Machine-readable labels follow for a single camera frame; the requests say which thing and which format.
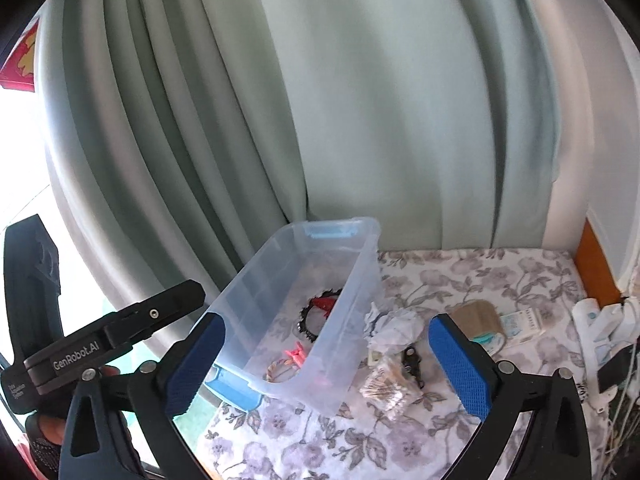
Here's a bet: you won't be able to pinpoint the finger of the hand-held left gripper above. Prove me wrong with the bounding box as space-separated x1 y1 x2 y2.
102 280 206 351

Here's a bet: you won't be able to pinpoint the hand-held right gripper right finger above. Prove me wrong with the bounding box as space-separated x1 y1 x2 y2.
427 312 593 480

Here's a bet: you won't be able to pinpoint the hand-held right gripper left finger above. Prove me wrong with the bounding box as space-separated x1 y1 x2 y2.
59 311 227 480

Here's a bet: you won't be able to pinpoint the teal hair clip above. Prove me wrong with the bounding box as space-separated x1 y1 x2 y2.
472 332 506 358

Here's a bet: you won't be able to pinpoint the black toy car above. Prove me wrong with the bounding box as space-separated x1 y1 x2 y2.
400 345 427 391

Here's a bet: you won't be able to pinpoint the brown tape roll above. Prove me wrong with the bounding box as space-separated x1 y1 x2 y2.
450 300 503 341

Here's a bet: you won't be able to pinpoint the cotton swab pack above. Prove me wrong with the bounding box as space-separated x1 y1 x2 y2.
359 355 426 413

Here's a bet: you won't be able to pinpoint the pastel beaded bracelet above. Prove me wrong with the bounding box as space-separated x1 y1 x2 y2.
265 357 296 383

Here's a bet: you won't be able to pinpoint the small white box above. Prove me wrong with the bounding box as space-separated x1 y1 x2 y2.
500 309 547 346

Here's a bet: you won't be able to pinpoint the clear plastic storage container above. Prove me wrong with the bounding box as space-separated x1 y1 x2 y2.
204 217 385 418

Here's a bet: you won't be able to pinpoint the pink hair clip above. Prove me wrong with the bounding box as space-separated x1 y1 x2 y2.
282 341 308 368

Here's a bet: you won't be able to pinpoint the person's left hand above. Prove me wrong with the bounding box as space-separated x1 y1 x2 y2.
24 410 71 473

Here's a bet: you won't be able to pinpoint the crumpled white paper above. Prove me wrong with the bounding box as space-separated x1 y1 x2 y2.
364 302 426 348

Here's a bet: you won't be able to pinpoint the floral bed sheet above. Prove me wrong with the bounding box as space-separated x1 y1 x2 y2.
197 247 608 480

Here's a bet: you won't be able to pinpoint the black charger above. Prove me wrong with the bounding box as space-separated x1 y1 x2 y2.
597 345 636 393

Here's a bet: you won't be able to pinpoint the grey-green curtain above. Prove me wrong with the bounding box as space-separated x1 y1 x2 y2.
35 0 591 311

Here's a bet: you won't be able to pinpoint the orange wooden bed frame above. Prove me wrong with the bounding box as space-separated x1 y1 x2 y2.
574 217 623 308

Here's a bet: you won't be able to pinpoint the white cables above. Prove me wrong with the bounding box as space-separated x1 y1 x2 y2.
595 385 640 480

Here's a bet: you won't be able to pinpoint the red wall poster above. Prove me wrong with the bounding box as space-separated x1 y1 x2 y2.
0 17 41 93

